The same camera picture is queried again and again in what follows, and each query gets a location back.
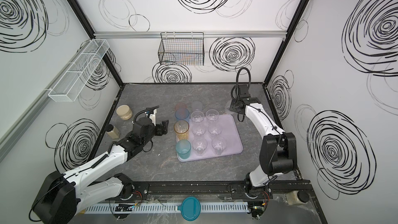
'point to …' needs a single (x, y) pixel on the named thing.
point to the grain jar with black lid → (297, 197)
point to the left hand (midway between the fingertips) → (163, 120)
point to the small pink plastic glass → (180, 105)
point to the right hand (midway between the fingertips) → (234, 106)
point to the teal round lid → (190, 208)
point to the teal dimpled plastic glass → (183, 148)
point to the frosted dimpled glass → (197, 106)
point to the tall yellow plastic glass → (181, 127)
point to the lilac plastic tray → (230, 132)
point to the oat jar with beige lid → (124, 112)
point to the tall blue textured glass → (182, 114)
